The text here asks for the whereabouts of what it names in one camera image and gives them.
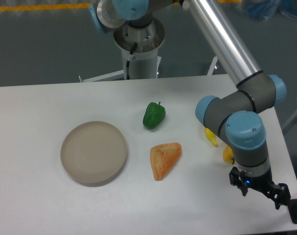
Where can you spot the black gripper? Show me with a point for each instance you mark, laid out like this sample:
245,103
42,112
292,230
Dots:
279,194

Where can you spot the yellow bell pepper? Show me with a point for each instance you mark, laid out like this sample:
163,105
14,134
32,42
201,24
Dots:
228,156

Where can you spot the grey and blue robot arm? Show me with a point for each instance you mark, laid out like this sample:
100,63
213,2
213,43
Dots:
235,118

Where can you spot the green bell pepper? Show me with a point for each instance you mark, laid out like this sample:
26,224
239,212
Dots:
154,115

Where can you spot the yellow banana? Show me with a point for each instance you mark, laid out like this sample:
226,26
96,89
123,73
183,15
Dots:
211,137

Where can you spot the orange triangular bread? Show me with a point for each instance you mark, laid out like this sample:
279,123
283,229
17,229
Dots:
163,157

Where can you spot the beige round plate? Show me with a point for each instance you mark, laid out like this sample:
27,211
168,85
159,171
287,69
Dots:
94,153

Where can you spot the blue plastic bags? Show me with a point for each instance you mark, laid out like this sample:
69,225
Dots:
266,9

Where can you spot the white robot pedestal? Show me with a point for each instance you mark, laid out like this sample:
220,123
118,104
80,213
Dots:
139,42

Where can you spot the white base frame bar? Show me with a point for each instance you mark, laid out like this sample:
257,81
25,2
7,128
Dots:
113,76

